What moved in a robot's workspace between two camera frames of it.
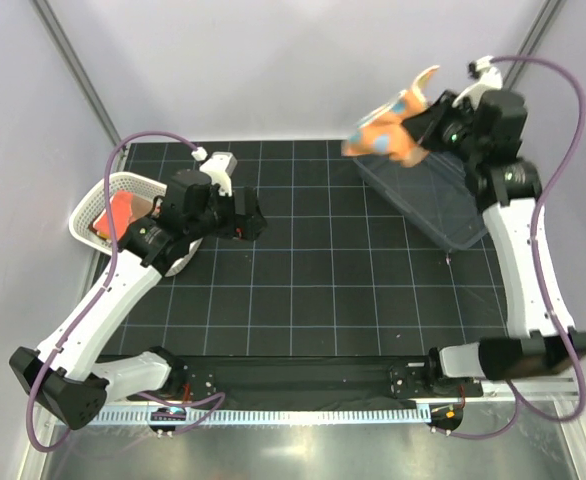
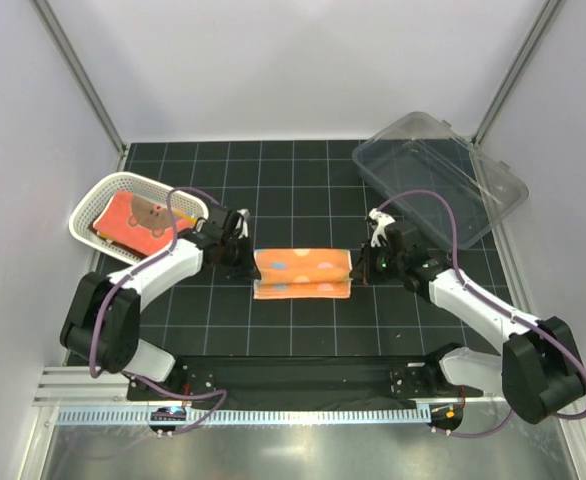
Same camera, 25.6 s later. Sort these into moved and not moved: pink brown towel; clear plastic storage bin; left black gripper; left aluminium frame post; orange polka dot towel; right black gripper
Moved: orange polka dot towel; left black gripper; right black gripper
Not moved: clear plastic storage bin; pink brown towel; left aluminium frame post
